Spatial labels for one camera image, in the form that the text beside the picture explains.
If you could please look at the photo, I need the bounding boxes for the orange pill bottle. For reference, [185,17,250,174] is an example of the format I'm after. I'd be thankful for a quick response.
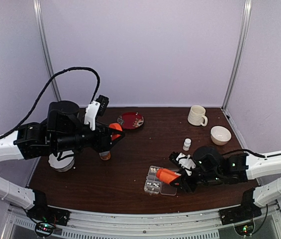
[156,168,181,186]

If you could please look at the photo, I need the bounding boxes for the grey lid pill bottle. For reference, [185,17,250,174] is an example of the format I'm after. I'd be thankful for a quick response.
[99,151,111,161]

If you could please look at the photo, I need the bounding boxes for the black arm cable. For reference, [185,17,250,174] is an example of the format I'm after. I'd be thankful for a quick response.
[0,66,101,145]
[222,148,267,159]

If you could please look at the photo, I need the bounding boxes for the red floral plate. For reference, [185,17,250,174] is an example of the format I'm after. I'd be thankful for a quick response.
[117,112,144,130]

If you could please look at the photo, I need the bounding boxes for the clear plastic pill organizer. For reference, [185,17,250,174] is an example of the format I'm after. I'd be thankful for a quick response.
[144,165,177,196]

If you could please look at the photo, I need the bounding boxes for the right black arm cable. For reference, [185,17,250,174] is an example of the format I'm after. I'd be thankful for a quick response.
[222,148,267,159]

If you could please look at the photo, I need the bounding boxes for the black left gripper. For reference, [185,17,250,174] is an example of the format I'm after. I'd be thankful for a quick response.
[53,120,124,153]

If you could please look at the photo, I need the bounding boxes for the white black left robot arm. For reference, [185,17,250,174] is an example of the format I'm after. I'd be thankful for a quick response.
[0,96,125,221]

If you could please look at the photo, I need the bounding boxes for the aluminium frame post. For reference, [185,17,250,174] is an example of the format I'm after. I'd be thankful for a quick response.
[33,0,62,102]
[221,0,252,112]

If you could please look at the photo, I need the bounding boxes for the round white pills in organizer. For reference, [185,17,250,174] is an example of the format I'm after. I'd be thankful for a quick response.
[146,182,160,188]

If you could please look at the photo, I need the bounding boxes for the cream ribbed mug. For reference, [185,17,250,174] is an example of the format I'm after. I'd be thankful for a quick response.
[187,105,208,126]

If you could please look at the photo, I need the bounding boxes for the right aluminium frame post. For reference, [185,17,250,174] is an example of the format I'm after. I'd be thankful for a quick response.
[221,0,252,112]

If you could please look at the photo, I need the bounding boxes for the white pill bottle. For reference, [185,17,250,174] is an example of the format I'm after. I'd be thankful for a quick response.
[183,138,191,151]

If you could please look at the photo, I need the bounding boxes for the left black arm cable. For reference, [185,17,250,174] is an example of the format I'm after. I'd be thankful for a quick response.
[0,66,101,145]

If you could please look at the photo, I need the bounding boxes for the white scalloped bowl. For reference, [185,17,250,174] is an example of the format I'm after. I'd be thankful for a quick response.
[48,151,75,172]

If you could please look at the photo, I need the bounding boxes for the left aluminium frame post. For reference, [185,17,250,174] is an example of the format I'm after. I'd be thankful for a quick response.
[33,0,62,102]

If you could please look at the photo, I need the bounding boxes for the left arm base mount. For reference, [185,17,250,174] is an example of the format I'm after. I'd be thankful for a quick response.
[24,201,70,238]

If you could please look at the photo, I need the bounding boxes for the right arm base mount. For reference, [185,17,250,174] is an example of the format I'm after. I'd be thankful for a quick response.
[218,199,263,236]

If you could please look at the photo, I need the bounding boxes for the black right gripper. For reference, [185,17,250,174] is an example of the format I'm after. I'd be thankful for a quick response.
[170,166,221,193]

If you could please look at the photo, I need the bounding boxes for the orange bottle lid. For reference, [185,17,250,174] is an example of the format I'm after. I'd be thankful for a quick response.
[109,123,122,141]

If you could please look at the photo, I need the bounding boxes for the small white bowl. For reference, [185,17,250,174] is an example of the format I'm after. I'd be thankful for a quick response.
[210,125,232,146]

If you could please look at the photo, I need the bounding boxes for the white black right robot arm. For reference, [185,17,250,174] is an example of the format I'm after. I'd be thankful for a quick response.
[169,146,281,220]

